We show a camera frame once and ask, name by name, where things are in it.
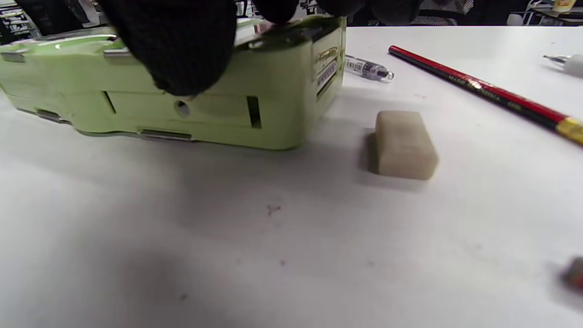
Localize person's right hand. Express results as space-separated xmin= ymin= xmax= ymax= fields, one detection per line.
xmin=98 ymin=0 xmax=422 ymax=96

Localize green multifunction pencil case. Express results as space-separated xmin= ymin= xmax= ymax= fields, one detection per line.
xmin=0 ymin=16 xmax=348 ymax=151

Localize clear plastic ballpoint pen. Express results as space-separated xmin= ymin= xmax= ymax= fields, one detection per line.
xmin=543 ymin=54 xmax=583 ymax=77
xmin=345 ymin=55 xmax=395 ymax=82

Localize red wooden pencil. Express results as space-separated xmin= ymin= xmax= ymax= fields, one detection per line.
xmin=559 ymin=256 xmax=583 ymax=292
xmin=388 ymin=45 xmax=583 ymax=146

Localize beige rubber eraser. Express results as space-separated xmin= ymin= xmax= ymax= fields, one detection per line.
xmin=374 ymin=110 xmax=439 ymax=180

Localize black mesh office chair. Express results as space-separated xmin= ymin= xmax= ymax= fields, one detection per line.
xmin=348 ymin=0 xmax=529 ymax=26

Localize brown side table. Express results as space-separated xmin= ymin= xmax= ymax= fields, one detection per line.
xmin=528 ymin=5 xmax=583 ymax=26

